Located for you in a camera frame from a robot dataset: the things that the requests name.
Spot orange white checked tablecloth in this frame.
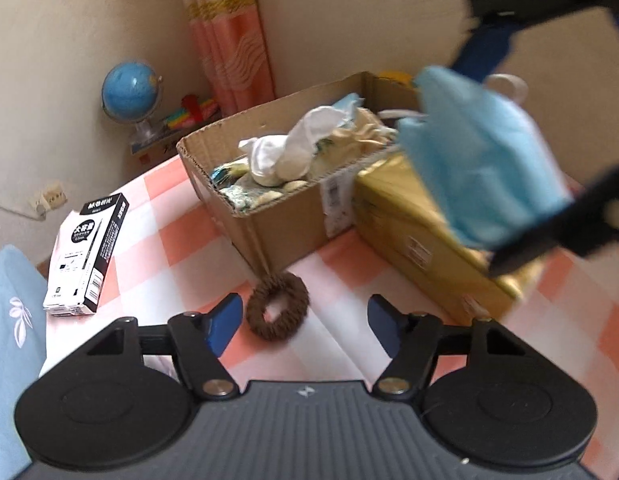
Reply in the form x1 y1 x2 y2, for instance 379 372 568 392
39 152 619 480

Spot pink curtain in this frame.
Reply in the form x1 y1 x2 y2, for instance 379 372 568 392
174 0 276 116

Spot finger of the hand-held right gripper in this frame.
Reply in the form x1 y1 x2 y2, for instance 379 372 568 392
452 0 613 83
489 160 619 278

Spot wall socket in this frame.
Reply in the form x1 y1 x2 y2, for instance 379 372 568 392
29 182 69 218

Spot printed cardboard carton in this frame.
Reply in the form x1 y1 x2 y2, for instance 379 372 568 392
129 115 222 166

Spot blue desk globe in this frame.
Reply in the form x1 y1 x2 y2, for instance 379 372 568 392
100 60 162 143

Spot gold wrapped box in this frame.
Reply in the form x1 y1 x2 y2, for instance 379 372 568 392
354 152 545 326

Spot teal white patterned cloth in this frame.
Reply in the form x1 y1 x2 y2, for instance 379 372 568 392
219 177 310 213

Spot fringed patterned cloth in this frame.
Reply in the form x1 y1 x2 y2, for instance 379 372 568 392
210 159 252 183

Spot colourful toy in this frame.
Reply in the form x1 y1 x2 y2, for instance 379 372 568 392
162 94 222 128

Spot brown cardboard box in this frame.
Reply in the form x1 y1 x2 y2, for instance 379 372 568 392
176 71 425 273

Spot black and white pen box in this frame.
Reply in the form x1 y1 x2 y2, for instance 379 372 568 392
43 194 130 317

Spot brown hair scrunchie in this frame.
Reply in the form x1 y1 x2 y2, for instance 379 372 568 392
246 272 310 338

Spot blue cushion with leaf print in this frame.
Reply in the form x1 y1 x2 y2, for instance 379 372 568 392
0 245 49 480

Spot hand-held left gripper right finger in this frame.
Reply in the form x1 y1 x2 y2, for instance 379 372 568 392
367 294 527 396

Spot beige cardboard panel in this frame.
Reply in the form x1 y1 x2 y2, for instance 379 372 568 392
249 0 619 196

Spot white sock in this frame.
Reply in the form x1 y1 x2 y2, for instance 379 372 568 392
238 106 350 187

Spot white cup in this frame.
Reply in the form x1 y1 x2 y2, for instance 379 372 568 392
487 74 527 106

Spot light blue cloth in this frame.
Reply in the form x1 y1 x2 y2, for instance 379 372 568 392
397 65 575 251

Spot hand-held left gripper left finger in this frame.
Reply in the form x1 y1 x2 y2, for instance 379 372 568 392
86 292 242 401

